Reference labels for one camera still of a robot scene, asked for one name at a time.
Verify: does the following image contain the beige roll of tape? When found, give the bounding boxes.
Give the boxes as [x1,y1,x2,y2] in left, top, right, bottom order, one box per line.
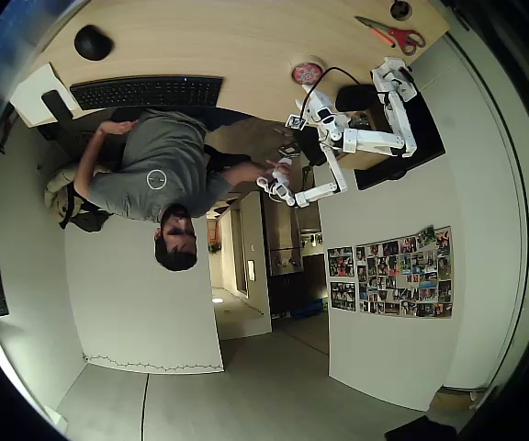
[289,54,326,86]

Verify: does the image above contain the white leader arm handle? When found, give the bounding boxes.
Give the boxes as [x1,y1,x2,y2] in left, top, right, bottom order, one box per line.
[255,156,298,208]

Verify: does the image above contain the person's right forearm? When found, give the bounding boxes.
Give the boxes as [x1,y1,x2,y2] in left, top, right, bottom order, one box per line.
[220,160,270,187]

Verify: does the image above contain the person's left forearm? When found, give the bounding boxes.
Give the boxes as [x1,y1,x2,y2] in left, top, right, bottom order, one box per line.
[73,129,109,197]

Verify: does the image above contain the person's right hand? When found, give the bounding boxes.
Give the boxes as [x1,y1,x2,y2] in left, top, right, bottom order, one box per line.
[257,158,292,184]

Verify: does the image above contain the person's left hand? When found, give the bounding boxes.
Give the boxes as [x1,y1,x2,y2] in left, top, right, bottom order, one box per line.
[95,119,140,138]

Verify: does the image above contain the black flat panel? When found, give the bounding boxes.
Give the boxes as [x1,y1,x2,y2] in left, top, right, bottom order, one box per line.
[335,84,446,192]

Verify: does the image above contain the round black desk grommet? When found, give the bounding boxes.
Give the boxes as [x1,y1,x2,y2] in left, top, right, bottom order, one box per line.
[389,0,414,22]

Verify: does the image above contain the stainless steel refrigerator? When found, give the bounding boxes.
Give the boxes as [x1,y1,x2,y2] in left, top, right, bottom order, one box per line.
[262,201,304,277]

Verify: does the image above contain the person in grey t-shirt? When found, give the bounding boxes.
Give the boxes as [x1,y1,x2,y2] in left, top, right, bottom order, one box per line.
[73,108,270,273]

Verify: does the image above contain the small photo collage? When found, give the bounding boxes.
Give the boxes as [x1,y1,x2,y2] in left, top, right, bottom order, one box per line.
[329,281,358,312]
[327,246,355,278]

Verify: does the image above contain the black computer keyboard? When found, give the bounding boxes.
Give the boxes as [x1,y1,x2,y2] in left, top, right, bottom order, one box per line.
[69,74,225,112]

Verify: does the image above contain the large photo collage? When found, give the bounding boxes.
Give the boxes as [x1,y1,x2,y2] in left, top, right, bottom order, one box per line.
[355,224,455,320]

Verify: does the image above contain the blue plastic crate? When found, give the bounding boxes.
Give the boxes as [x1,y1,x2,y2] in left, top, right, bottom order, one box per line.
[290,299,326,320]

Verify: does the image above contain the black computer mouse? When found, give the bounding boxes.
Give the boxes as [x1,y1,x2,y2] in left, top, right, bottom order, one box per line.
[73,24,115,62]

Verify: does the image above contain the black smartphone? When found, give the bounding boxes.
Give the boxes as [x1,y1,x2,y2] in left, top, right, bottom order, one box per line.
[40,89,72,124]

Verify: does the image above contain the white door panel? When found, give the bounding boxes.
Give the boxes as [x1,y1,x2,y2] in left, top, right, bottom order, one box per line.
[63,215,225,374]

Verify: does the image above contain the beige and black bag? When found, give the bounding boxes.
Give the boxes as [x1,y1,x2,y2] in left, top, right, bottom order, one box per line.
[43,164,111,233]

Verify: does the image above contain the white paper pad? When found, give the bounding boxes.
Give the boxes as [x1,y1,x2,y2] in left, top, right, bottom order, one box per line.
[8,62,72,129]

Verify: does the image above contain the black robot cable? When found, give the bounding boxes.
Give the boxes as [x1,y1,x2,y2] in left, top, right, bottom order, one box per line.
[301,66,388,121]

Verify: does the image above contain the red handled scissors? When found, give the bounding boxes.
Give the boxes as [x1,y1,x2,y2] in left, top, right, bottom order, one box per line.
[355,15,427,57]

